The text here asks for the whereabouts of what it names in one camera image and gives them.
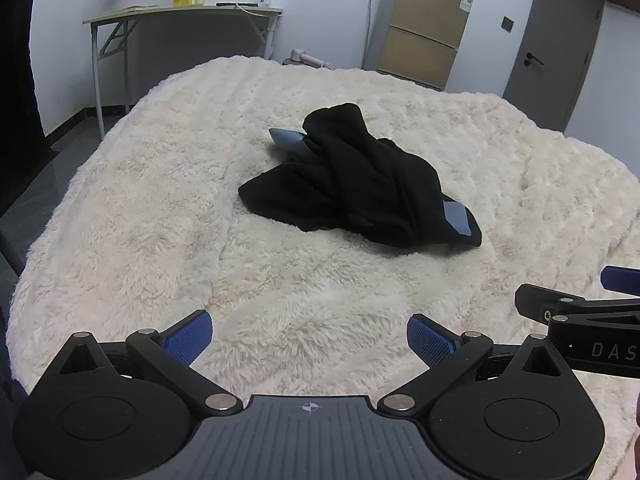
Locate grey door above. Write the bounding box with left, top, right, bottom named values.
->
left=502, top=0, right=608, bottom=133

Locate gold two-door fridge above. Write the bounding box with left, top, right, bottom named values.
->
left=362, top=0, right=475, bottom=92

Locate grey folding desk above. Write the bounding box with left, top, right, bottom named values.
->
left=82, top=5, right=284, bottom=141

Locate black curtain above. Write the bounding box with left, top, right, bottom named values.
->
left=0, top=0, right=46, bottom=221

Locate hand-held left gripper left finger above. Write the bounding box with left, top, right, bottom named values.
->
left=59, top=309, right=243, bottom=416

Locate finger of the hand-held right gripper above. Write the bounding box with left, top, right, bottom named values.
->
left=514, top=283, right=640, bottom=323
left=600, top=266, right=640, bottom=291

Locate white fluffy blanket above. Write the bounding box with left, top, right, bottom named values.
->
left=7, top=55, right=640, bottom=480

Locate pink hair dryer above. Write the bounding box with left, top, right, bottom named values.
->
left=282, top=49, right=333, bottom=70

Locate black garment with grey-blue patches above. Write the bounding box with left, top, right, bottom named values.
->
left=238, top=102, right=483, bottom=251

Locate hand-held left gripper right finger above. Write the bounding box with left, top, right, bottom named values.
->
left=376, top=312, right=580, bottom=416

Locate grey power cable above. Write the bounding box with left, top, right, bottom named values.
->
left=362, top=0, right=375, bottom=68

